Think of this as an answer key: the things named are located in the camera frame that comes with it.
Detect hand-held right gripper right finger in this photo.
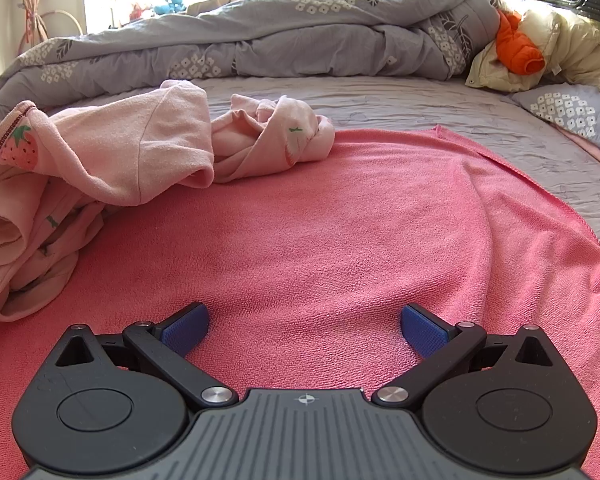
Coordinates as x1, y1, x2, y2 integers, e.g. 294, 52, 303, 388
371, 303, 556, 408

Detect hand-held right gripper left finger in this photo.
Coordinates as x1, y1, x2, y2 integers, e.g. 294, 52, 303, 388
45, 301, 238, 409

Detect pink strawberry print top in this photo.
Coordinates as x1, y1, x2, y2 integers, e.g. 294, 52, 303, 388
0, 79, 216, 324

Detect pink strawberry print pants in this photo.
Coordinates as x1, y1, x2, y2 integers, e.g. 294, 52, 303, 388
210, 92, 336, 184

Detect pink terry blanket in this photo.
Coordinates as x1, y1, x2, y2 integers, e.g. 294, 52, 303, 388
0, 127, 600, 480

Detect grey bed sheet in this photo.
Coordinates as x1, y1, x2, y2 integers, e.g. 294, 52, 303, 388
45, 75, 600, 261

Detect grey floral pillow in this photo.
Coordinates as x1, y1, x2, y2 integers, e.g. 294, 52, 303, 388
510, 84, 600, 163

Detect orange puffer garment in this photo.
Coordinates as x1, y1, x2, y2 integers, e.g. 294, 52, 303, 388
495, 10, 546, 75

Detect grey floral quilt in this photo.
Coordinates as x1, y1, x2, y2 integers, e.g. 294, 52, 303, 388
0, 0, 511, 133

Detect cream puffer jacket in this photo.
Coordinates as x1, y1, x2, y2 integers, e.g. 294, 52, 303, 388
465, 7, 600, 95

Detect white hoop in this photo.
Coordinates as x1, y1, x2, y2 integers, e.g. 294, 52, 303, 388
30, 10, 87, 41

